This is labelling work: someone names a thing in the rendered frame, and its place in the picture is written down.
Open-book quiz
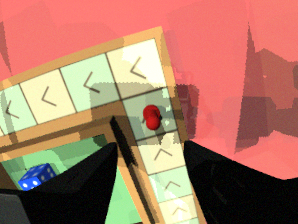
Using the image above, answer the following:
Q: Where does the cream board game track with arrows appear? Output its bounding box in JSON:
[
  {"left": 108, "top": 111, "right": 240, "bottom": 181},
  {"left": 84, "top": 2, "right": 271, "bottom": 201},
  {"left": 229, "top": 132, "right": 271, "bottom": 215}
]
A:
[{"left": 0, "top": 37, "right": 200, "bottom": 224}]

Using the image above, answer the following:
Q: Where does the blue die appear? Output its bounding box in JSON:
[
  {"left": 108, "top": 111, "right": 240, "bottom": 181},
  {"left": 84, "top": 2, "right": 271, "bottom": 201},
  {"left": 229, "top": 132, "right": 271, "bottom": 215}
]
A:
[{"left": 17, "top": 163, "right": 56, "bottom": 190}]

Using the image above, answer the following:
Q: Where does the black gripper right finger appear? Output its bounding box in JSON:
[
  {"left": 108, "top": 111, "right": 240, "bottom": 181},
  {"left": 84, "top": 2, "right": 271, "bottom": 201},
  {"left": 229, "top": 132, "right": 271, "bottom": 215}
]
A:
[{"left": 184, "top": 141, "right": 298, "bottom": 224}]

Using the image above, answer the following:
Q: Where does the red pawn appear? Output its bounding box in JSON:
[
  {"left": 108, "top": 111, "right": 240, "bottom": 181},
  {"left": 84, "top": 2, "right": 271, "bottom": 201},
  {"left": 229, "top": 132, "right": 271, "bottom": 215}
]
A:
[{"left": 144, "top": 104, "right": 161, "bottom": 131}]

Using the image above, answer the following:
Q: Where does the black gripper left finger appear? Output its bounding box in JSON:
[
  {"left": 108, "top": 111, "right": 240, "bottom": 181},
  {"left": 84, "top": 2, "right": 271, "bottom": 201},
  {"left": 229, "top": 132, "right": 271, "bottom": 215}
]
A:
[{"left": 0, "top": 143, "right": 117, "bottom": 224}]

